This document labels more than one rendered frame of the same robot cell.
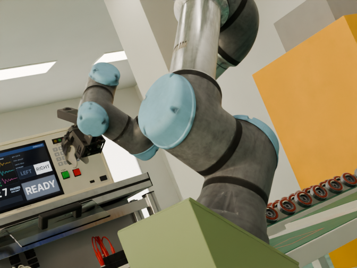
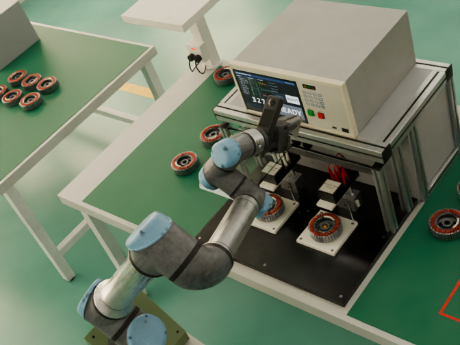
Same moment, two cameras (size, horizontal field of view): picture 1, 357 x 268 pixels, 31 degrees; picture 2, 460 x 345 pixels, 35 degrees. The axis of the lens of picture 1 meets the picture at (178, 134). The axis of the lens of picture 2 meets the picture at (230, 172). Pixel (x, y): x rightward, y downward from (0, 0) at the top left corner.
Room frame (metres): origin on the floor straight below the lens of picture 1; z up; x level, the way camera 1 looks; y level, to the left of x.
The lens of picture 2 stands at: (1.62, -1.46, 2.56)
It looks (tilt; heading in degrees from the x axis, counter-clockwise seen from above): 39 degrees down; 93
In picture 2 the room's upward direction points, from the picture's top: 23 degrees counter-clockwise
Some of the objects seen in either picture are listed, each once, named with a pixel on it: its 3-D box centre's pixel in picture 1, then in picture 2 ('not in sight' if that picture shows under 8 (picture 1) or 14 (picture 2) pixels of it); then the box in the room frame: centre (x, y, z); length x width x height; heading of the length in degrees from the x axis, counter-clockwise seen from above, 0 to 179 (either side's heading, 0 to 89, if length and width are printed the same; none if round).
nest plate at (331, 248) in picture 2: not in sight; (326, 232); (1.75, 0.24, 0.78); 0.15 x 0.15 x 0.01; 39
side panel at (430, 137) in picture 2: not in sight; (435, 138); (2.19, 0.33, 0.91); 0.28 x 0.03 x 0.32; 39
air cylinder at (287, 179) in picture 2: not in sight; (291, 181); (1.71, 0.52, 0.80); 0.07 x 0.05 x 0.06; 129
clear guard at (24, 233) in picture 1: (37, 234); (252, 158); (1.61, 0.42, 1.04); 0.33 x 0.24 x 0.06; 39
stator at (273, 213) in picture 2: not in sight; (268, 207); (1.60, 0.43, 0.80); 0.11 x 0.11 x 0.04
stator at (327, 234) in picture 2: not in sight; (325, 227); (1.75, 0.24, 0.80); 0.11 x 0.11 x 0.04
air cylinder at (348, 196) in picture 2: not in sight; (348, 198); (1.86, 0.33, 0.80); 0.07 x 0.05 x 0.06; 129
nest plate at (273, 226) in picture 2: not in sight; (270, 212); (1.60, 0.43, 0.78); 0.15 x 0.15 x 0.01; 39
